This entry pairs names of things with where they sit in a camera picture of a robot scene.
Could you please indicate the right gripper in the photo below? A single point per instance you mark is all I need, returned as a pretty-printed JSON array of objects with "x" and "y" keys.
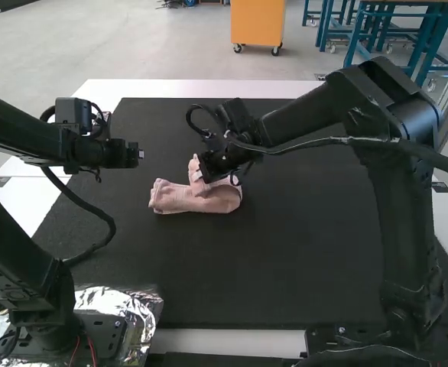
[{"x": 224, "y": 156}]

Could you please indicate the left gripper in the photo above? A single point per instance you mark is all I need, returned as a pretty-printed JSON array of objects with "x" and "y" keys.
[{"x": 121, "y": 153}]

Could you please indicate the pale towel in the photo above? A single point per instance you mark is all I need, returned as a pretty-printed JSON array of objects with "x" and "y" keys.
[{"x": 193, "y": 202}]

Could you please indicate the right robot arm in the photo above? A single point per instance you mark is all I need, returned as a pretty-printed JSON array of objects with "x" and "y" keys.
[{"x": 304, "y": 118}]

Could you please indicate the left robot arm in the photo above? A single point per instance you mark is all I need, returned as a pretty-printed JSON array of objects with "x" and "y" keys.
[{"x": 17, "y": 130}]

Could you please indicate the black mat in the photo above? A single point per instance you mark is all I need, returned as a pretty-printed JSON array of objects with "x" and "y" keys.
[{"x": 247, "y": 267}]

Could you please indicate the yellow wheeled cart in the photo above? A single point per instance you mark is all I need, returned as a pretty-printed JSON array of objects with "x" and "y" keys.
[{"x": 256, "y": 23}]

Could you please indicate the silver foil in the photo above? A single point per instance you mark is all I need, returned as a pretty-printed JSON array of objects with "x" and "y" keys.
[{"x": 132, "y": 306}]

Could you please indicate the blue workbench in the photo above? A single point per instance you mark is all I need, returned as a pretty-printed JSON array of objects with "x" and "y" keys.
[
  {"x": 419, "y": 42},
  {"x": 323, "y": 34}
]

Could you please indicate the blue bucket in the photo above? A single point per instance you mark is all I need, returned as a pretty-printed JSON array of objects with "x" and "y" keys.
[{"x": 190, "y": 2}]

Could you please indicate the dark base panel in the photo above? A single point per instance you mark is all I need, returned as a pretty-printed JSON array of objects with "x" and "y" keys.
[
  {"x": 228, "y": 360},
  {"x": 323, "y": 338}
]

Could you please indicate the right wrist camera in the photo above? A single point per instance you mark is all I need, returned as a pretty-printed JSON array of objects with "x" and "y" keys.
[{"x": 235, "y": 112}]

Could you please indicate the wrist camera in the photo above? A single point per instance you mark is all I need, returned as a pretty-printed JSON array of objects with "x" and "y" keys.
[
  {"x": 235, "y": 112},
  {"x": 69, "y": 109}
]

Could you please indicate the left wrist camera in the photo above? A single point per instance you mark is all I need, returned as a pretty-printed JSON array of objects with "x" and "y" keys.
[{"x": 69, "y": 109}]

